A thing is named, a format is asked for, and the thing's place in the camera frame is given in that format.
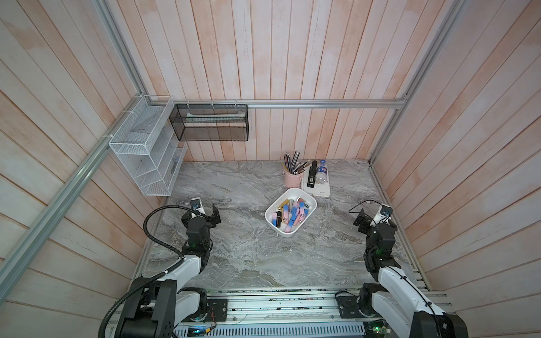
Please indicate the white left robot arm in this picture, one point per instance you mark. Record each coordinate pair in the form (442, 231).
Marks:
(154, 306)

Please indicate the bundle of coloured pens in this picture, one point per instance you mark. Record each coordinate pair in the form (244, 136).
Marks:
(294, 164)

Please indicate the black stapler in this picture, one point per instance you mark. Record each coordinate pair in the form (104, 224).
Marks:
(311, 180)

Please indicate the brown lip gloss tube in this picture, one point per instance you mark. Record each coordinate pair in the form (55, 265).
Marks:
(302, 201)

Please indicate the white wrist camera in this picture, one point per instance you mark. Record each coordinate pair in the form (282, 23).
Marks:
(383, 215)
(196, 205)

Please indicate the pink blue lipstick silver cap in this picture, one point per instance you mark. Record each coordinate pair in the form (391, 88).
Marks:
(285, 214)

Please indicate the blue pink gradient lipstick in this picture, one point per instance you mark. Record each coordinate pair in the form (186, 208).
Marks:
(274, 219)

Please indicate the black mesh wall basket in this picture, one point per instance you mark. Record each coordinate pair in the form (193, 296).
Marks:
(210, 122)

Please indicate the white wire wall shelf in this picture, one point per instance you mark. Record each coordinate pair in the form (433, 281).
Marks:
(147, 146)

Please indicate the pink metal pen bucket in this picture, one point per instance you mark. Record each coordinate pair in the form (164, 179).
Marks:
(292, 180)

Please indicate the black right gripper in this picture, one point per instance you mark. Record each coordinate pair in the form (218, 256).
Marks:
(365, 225)

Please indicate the white plastic storage box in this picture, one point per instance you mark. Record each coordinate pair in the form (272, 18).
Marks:
(292, 194)

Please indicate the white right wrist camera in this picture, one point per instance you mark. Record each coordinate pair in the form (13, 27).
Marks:
(383, 215)

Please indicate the clear Pepsi plastic bottle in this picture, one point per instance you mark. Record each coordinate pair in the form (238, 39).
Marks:
(321, 176)

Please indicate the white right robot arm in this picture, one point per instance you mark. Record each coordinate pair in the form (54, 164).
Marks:
(393, 297)

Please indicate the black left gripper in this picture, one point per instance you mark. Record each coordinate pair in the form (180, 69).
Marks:
(214, 218)

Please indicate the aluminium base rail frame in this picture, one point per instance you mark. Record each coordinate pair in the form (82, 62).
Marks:
(278, 313)

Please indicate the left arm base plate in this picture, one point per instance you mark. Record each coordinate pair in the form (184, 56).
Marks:
(217, 310)

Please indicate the black lipstick with gold band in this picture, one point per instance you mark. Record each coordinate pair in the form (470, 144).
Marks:
(278, 219)

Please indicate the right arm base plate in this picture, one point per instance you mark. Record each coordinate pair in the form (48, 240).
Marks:
(348, 307)

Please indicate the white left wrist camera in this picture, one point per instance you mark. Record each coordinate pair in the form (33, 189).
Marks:
(196, 205)

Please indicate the slim pink lip gloss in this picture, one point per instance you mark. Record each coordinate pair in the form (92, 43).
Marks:
(294, 223)

